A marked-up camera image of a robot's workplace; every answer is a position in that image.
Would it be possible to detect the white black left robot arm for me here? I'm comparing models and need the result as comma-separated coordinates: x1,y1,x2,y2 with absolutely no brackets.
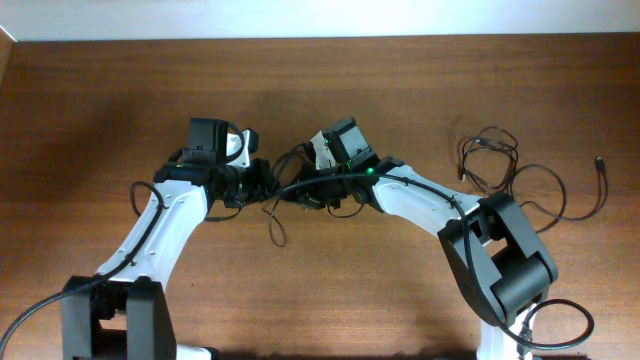
62,118,273,360

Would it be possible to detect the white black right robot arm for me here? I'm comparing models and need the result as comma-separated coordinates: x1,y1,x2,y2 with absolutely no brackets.
282,117,558,359

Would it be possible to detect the separated black usb cable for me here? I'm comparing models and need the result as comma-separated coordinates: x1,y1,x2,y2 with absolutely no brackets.
509,156,609,235

